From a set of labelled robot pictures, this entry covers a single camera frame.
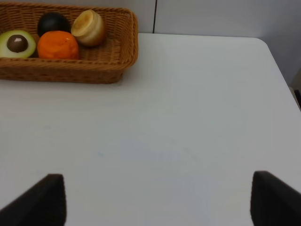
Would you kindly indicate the orange toy fruit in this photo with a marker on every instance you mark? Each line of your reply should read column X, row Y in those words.
column 58, row 45

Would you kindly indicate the orange wicker basket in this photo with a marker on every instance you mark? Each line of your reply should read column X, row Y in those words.
column 104, row 64

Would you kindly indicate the dark mangosteen toy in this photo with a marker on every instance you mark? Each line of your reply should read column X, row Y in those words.
column 53, row 21

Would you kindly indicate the halved avocado toy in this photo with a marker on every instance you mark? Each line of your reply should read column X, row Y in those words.
column 17, row 44

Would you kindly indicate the tan round bread toy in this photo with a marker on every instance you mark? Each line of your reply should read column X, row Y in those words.
column 89, row 28

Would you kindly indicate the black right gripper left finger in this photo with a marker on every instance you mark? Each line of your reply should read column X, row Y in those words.
column 44, row 204

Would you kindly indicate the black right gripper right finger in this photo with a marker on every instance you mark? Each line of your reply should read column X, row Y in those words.
column 273, row 202

